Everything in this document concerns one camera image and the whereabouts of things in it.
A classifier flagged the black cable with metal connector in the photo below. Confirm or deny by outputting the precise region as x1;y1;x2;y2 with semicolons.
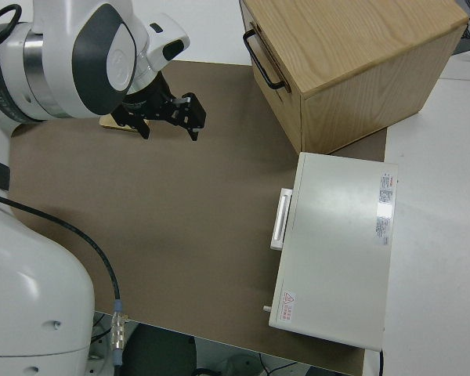
0;190;127;367

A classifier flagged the white toaster oven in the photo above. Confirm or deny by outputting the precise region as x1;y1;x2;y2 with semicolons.
261;151;400;351

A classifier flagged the gray round base under table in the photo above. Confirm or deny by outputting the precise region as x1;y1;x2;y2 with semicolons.
215;350;268;376

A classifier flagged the red triangle warning sticker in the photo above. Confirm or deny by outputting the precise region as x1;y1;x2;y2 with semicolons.
280;291;297;323

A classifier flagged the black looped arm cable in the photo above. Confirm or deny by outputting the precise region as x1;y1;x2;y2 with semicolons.
0;3;24;36

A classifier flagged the white printed label sticker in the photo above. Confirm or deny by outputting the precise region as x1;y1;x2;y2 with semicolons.
373;172;397;248

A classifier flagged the black drawer handle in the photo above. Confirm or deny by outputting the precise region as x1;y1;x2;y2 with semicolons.
242;30;287;91

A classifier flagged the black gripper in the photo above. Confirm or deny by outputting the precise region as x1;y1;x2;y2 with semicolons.
113;76;208;143

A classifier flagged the wooden drawer cabinet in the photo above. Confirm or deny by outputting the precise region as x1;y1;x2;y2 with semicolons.
238;0;470;155

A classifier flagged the brown table mat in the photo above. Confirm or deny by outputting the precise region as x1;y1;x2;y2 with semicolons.
6;60;389;376

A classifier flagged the black round base under table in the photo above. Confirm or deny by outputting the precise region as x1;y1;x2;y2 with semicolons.
121;321;199;376

